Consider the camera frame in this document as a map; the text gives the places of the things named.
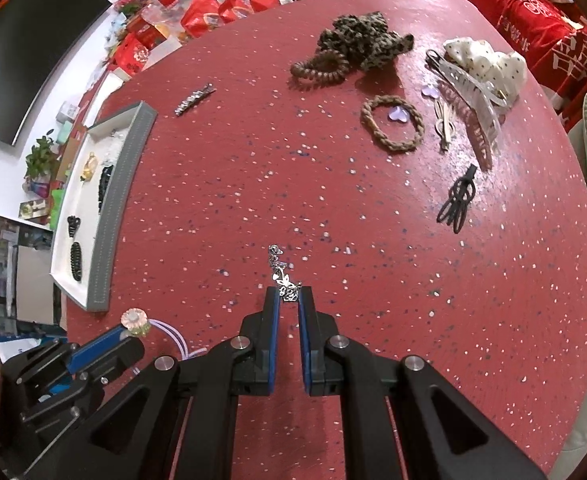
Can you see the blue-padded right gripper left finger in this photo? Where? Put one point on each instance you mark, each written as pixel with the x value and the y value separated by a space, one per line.
pixel 174 419

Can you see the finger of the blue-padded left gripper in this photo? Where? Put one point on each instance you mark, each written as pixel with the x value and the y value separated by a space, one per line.
pixel 111 353

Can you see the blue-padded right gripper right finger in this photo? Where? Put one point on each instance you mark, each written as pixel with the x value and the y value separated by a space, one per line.
pixel 401 419

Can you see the black claw hair clip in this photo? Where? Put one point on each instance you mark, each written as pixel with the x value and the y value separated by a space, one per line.
pixel 73 225

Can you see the black rectangular hair clip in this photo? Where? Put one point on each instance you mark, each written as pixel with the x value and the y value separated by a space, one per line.
pixel 103 186

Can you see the small silver charm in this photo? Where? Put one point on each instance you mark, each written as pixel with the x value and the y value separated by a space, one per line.
pixel 288 290

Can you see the white jewelry tray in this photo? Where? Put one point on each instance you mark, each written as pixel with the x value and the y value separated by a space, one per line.
pixel 82 266

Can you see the potted green plant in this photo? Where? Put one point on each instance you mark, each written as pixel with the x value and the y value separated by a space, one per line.
pixel 42 160

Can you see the silver rhinestone barrette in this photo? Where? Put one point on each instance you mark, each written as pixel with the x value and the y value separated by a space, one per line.
pixel 193 99

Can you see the red gift box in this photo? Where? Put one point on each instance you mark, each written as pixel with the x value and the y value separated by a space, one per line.
pixel 131 55

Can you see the gold slim hairpin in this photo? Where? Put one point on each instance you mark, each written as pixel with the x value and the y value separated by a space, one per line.
pixel 444 124

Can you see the white polka dot bow clip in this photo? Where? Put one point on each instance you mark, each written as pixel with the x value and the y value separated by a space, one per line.
pixel 504 73

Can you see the leopard print scrunchie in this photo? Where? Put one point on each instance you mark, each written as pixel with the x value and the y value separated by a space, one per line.
pixel 365 40

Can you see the black wall television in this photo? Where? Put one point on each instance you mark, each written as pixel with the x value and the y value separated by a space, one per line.
pixel 34 37

